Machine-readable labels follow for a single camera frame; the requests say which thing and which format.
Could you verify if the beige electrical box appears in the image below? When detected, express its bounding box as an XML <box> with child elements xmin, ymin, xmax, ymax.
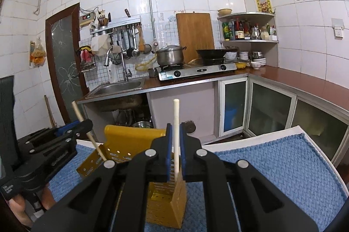
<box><xmin>80</xmin><ymin>13</ymin><xmax>95</xmax><ymax>28</ymax></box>

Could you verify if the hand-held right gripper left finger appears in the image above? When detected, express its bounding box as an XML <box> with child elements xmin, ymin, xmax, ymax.
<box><xmin>31</xmin><ymin>124</ymin><xmax>173</xmax><ymax>232</ymax></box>

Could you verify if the wooden-handled ladle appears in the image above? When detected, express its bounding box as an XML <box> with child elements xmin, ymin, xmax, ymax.
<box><xmin>138</xmin><ymin>25</ymin><xmax>152</xmax><ymax>55</ymax></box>

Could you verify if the hanging orange bag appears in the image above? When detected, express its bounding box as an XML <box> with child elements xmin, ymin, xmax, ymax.
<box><xmin>29</xmin><ymin>40</ymin><xmax>45</xmax><ymax>67</ymax></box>

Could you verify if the metal wall utensil rack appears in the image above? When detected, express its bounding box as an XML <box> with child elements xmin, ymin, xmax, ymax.
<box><xmin>90</xmin><ymin>16</ymin><xmax>142</xmax><ymax>36</ymax></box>

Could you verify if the wooden chopstick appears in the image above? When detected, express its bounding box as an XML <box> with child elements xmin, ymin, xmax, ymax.
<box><xmin>72</xmin><ymin>101</ymin><xmax>107</xmax><ymax>161</ymax></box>

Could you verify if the steel gas stove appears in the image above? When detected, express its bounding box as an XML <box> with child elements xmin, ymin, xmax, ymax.
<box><xmin>157</xmin><ymin>61</ymin><xmax>237</xmax><ymax>81</ymax></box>

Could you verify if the steel pot with lid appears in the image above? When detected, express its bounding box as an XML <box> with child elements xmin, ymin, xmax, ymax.
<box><xmin>155</xmin><ymin>44</ymin><xmax>187</xmax><ymax>67</ymax></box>

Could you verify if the steel basin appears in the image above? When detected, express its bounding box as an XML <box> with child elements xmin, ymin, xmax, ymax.
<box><xmin>131</xmin><ymin>121</ymin><xmax>154</xmax><ymax>129</ymax></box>

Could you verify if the brown frosted glass door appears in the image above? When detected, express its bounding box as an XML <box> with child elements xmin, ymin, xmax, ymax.
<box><xmin>45</xmin><ymin>3</ymin><xmax>90</xmax><ymax>129</ymax></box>

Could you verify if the yellow hose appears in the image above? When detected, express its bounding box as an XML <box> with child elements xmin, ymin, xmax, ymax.
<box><xmin>135</xmin><ymin>59</ymin><xmax>159</xmax><ymax>72</ymax></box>

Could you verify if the white corner shelf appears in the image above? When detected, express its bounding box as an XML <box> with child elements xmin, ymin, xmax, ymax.
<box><xmin>217</xmin><ymin>12</ymin><xmax>279</xmax><ymax>69</ymax></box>

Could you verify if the yellow wall poster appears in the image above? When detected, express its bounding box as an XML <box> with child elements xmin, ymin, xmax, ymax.
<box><xmin>255</xmin><ymin>0</ymin><xmax>272</xmax><ymax>14</ymax></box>

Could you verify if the blue waffle towel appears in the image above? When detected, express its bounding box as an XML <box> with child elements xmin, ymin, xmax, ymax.
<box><xmin>48</xmin><ymin>133</ymin><xmax>348</xmax><ymax>232</ymax></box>

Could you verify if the white detergent bottle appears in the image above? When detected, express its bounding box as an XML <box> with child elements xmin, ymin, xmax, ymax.
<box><xmin>108</xmin><ymin>64</ymin><xmax>118</xmax><ymax>83</ymax></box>

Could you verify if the black wok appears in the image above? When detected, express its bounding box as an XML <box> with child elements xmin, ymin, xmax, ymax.
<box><xmin>196</xmin><ymin>48</ymin><xmax>238</xmax><ymax>61</ymax></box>

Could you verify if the stainless steel sink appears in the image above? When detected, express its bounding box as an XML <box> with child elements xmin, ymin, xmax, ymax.
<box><xmin>77</xmin><ymin>77</ymin><xmax>148</xmax><ymax>112</ymax></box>

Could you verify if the wooden cutting board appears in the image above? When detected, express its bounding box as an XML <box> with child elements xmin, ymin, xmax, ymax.
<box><xmin>176</xmin><ymin>12</ymin><xmax>215</xmax><ymax>56</ymax></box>

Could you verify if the person's left hand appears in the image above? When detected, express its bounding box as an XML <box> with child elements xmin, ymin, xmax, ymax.
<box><xmin>8</xmin><ymin>186</ymin><xmax>57</xmax><ymax>227</ymax></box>

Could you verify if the wire rack with red cloths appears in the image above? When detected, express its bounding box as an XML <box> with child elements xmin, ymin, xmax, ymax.
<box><xmin>76</xmin><ymin>46</ymin><xmax>97</xmax><ymax>73</ymax></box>

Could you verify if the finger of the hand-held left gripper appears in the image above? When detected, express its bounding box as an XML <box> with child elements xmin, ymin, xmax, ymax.
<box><xmin>17</xmin><ymin>134</ymin><xmax>79</xmax><ymax>159</ymax></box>
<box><xmin>35</xmin><ymin>120</ymin><xmax>94</xmax><ymax>141</ymax></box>

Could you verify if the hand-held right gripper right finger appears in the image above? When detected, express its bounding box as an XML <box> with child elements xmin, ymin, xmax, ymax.
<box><xmin>180</xmin><ymin>123</ymin><xmax>318</xmax><ymax>232</ymax></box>

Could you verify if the white wall socket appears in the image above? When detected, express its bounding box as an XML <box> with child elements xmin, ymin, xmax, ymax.
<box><xmin>331</xmin><ymin>18</ymin><xmax>344</xmax><ymax>38</ymax></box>

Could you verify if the cream chopstick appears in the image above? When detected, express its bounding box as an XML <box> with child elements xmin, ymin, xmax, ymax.
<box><xmin>173</xmin><ymin>99</ymin><xmax>182</xmax><ymax>176</ymax></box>

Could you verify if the kitchen counter cabinet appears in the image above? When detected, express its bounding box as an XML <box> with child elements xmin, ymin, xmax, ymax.
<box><xmin>78</xmin><ymin>65</ymin><xmax>349</xmax><ymax>167</ymax></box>

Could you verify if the wooden stick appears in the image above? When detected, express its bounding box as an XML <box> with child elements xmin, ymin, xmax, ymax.
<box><xmin>44</xmin><ymin>95</ymin><xmax>56</xmax><ymax>127</ymax></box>

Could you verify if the white hanging cloth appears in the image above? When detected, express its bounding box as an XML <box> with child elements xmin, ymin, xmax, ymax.
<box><xmin>91</xmin><ymin>36</ymin><xmax>109</xmax><ymax>56</ymax></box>

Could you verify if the stack of white dishes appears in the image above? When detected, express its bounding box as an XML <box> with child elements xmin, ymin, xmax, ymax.
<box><xmin>238</xmin><ymin>51</ymin><xmax>267</xmax><ymax>65</ymax></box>

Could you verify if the yellow perforated utensil holder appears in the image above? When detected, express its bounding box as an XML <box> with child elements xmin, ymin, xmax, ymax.
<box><xmin>76</xmin><ymin>125</ymin><xmax>189</xmax><ymax>230</ymax></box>

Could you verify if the dark board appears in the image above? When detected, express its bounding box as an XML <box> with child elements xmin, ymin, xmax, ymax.
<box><xmin>0</xmin><ymin>76</ymin><xmax>19</xmax><ymax>167</ymax></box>

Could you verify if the corner shelf with bottles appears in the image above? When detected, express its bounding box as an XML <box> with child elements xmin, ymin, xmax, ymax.
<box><xmin>222</xmin><ymin>18</ymin><xmax>277</xmax><ymax>41</ymax></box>

